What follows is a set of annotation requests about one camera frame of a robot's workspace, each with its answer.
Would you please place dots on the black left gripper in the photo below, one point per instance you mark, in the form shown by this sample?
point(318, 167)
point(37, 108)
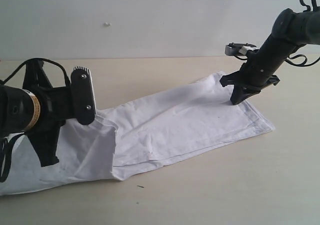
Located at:
point(51, 108)

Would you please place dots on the white t-shirt red lettering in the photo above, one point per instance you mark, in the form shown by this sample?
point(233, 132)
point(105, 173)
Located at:
point(139, 136)

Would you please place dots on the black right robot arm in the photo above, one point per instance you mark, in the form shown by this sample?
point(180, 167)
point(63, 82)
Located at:
point(290, 32)

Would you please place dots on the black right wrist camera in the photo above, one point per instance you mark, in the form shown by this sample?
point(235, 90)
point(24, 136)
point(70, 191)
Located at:
point(238, 49)

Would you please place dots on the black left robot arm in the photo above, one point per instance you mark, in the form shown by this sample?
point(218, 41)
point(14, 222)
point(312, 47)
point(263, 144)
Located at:
point(16, 109)

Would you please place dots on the small white wall peg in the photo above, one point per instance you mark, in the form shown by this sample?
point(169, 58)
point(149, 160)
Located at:
point(107, 24)

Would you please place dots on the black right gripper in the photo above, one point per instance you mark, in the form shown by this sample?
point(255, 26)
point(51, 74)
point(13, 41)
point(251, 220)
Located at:
point(253, 76)

